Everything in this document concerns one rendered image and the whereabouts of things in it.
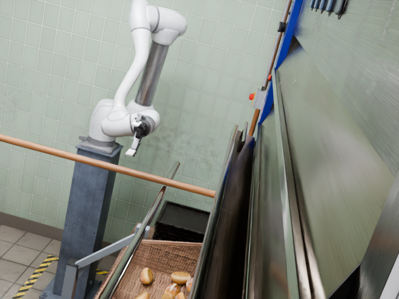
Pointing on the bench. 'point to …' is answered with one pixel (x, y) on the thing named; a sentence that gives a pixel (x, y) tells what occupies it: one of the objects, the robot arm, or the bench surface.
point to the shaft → (107, 166)
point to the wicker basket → (155, 268)
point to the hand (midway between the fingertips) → (132, 139)
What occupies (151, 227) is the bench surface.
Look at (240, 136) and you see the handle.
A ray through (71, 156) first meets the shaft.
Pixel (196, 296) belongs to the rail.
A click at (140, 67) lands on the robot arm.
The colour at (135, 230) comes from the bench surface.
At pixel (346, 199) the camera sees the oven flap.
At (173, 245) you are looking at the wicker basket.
